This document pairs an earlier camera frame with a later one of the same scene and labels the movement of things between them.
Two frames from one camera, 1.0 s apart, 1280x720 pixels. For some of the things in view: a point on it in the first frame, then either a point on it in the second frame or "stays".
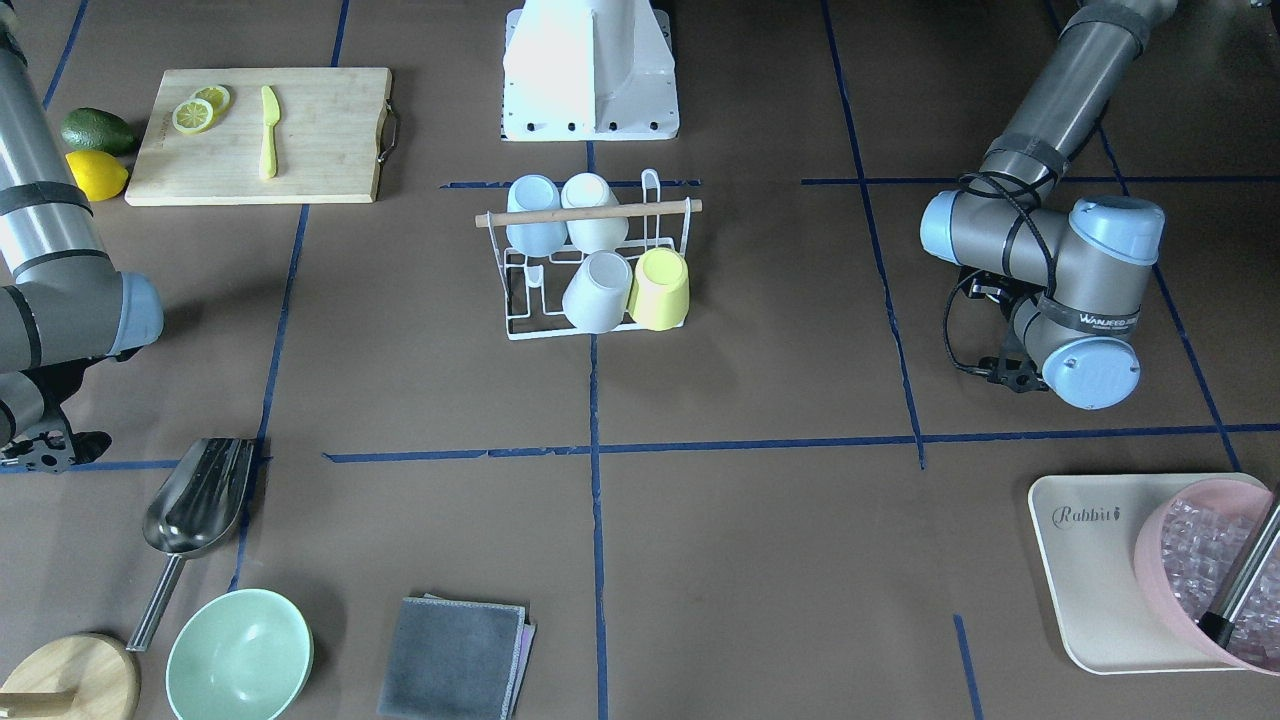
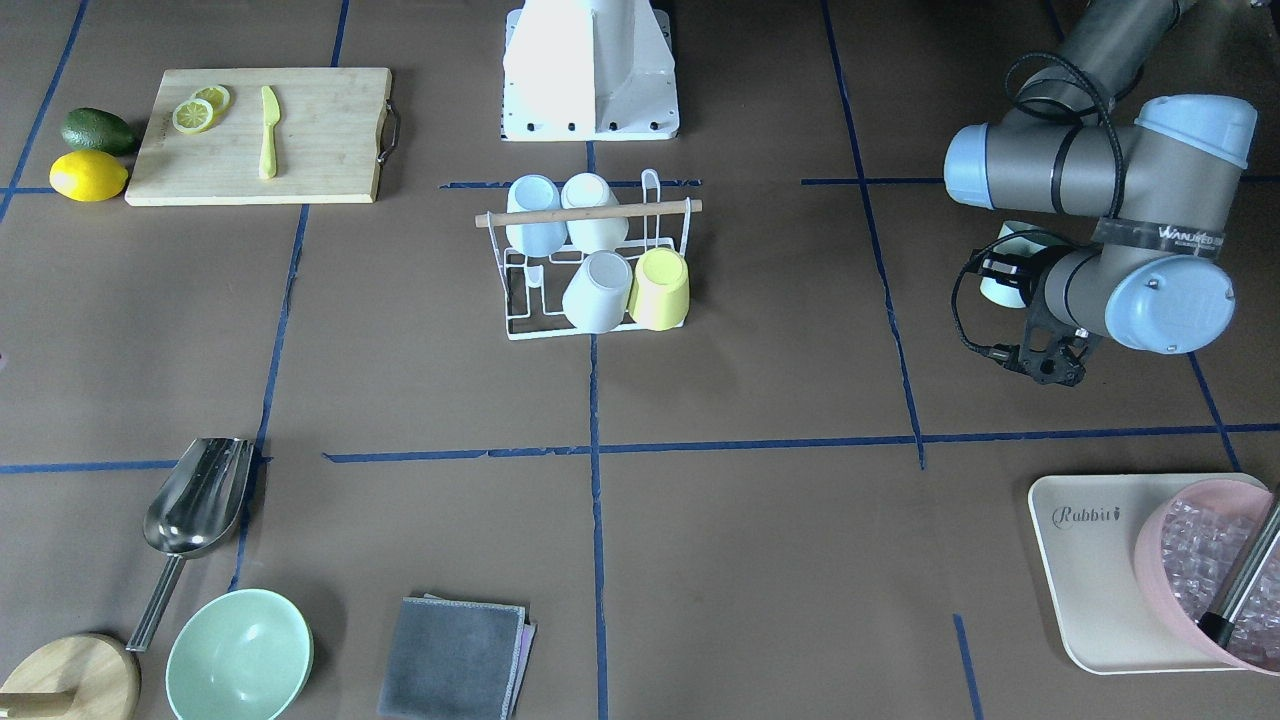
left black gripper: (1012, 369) to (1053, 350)
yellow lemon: (98, 174) stays
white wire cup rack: (595, 269) stays
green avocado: (89, 129) stays
